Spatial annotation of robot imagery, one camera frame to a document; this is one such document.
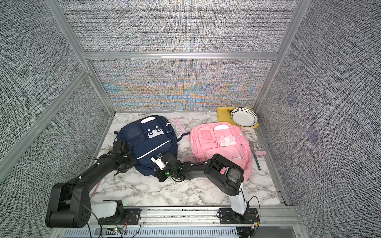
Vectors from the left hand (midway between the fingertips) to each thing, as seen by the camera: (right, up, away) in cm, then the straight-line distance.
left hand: (136, 160), depth 89 cm
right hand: (+11, -5, -6) cm, 14 cm away
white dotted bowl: (+74, +28, +25) cm, 83 cm away
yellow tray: (+59, +29, +28) cm, 71 cm away
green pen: (+74, -2, +3) cm, 74 cm away
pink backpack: (+45, +12, +10) cm, 48 cm away
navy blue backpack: (+3, +13, +11) cm, 18 cm away
